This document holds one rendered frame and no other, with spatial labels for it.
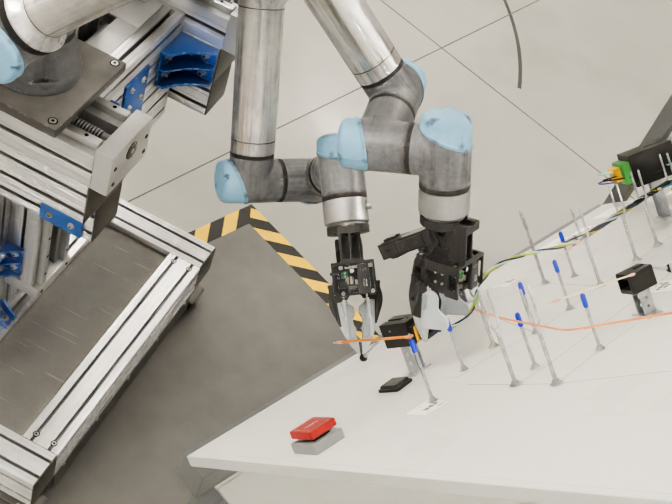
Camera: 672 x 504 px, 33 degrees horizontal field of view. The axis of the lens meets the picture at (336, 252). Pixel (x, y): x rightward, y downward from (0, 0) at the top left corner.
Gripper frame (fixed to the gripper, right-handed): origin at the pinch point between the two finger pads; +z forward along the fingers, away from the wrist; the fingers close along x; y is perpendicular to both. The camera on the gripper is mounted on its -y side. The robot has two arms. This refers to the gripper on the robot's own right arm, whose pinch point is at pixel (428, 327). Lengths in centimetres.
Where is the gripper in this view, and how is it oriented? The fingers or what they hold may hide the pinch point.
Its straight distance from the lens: 177.8
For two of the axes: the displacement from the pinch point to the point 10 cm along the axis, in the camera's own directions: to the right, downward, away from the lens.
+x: 6.2, -3.5, 7.0
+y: 7.8, 2.7, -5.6
